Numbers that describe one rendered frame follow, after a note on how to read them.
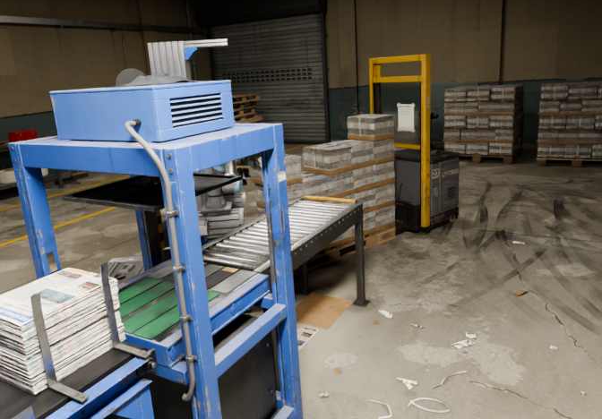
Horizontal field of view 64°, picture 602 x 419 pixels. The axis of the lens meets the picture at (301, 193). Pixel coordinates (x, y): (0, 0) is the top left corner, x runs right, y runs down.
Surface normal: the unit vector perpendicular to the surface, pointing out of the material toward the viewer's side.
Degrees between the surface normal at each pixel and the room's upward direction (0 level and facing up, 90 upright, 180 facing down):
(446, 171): 90
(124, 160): 90
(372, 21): 90
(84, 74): 90
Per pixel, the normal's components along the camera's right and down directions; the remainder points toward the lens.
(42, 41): 0.87, 0.07
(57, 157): -0.49, 0.25
